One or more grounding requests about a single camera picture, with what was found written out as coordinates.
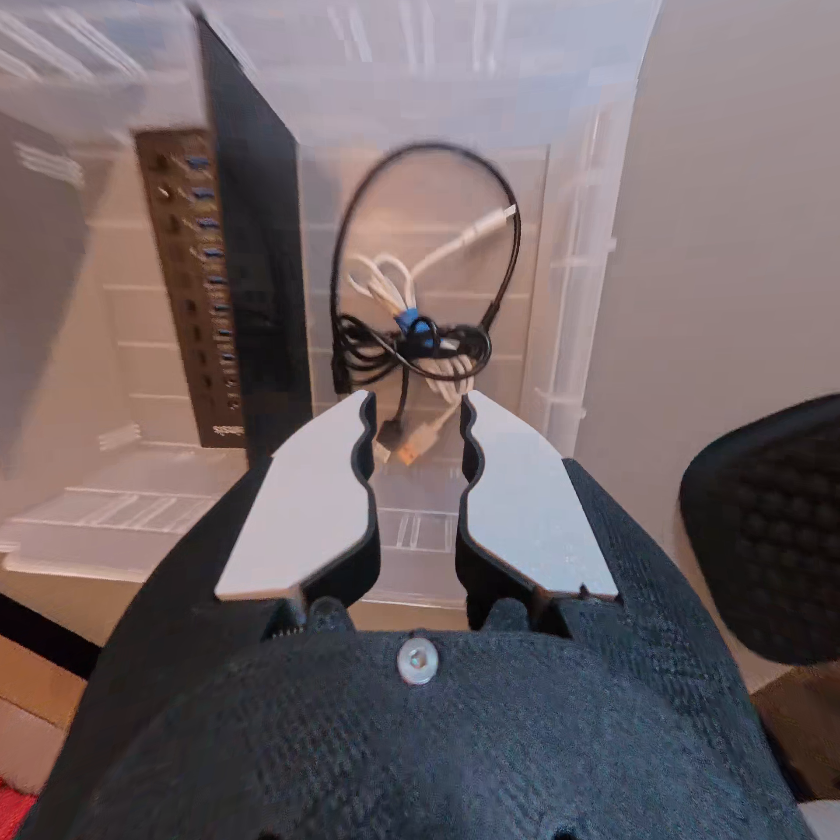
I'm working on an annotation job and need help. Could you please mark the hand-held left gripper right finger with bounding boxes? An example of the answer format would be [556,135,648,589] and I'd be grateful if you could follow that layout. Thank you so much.
[458,390,621,601]

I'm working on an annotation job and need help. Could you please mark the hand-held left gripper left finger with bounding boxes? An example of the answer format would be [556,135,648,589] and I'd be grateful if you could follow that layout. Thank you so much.
[215,389,383,601]

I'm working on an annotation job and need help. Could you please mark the black USB hub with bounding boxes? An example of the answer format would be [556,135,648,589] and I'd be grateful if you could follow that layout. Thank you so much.
[134,14,315,462]

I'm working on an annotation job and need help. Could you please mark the white USB cable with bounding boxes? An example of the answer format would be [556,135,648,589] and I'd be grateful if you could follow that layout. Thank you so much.
[346,203,519,468]

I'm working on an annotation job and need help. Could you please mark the clear plastic storage box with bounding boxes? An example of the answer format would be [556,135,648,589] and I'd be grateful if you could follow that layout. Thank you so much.
[0,0,664,614]

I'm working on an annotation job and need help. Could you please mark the blue cable tie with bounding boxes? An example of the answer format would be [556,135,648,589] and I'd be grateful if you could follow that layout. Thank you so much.
[392,307,439,350]

